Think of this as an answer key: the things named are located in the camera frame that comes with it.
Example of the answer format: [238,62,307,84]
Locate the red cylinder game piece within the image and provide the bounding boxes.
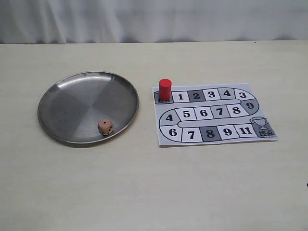
[159,78,172,101]

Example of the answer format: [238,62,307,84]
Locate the wooden die with black pips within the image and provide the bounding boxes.
[98,118,114,136]

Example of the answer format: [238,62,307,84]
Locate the printed paper game board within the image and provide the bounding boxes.
[152,83,278,146]

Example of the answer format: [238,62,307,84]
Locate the round stainless steel plate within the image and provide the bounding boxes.
[37,71,140,147]

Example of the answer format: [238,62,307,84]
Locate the white curtain backdrop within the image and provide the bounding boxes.
[0,0,308,44]

